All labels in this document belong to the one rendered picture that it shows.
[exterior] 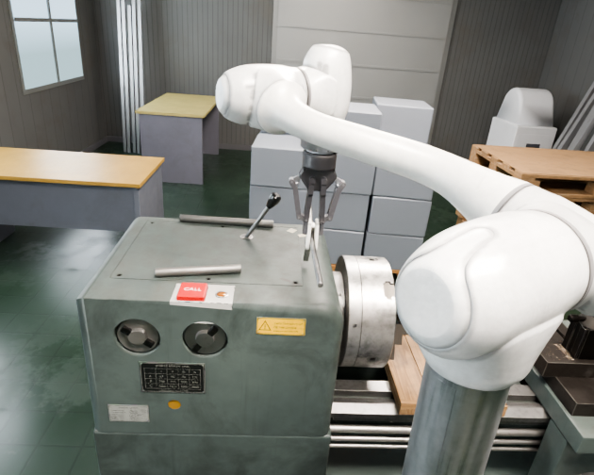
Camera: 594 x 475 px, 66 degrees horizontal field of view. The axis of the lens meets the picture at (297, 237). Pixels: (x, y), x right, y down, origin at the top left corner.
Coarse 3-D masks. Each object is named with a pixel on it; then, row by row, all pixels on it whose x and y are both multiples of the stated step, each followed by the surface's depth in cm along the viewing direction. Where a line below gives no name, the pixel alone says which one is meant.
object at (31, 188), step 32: (0, 160) 344; (32, 160) 349; (64, 160) 355; (96, 160) 361; (128, 160) 368; (160, 160) 374; (0, 192) 326; (32, 192) 327; (64, 192) 327; (96, 192) 328; (128, 192) 328; (160, 192) 385; (0, 224) 382; (32, 224) 337; (64, 224) 337; (96, 224) 338; (128, 224) 338
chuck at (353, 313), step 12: (336, 264) 141; (348, 264) 125; (348, 276) 121; (348, 288) 119; (360, 288) 119; (348, 300) 118; (360, 300) 118; (348, 312) 117; (360, 312) 117; (348, 324) 117; (360, 324) 117; (348, 336) 117; (348, 348) 119; (348, 360) 122
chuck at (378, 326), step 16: (368, 256) 132; (368, 272) 122; (384, 272) 123; (368, 288) 119; (368, 304) 118; (384, 304) 118; (368, 320) 117; (384, 320) 117; (368, 336) 118; (384, 336) 118; (368, 352) 120; (384, 352) 120
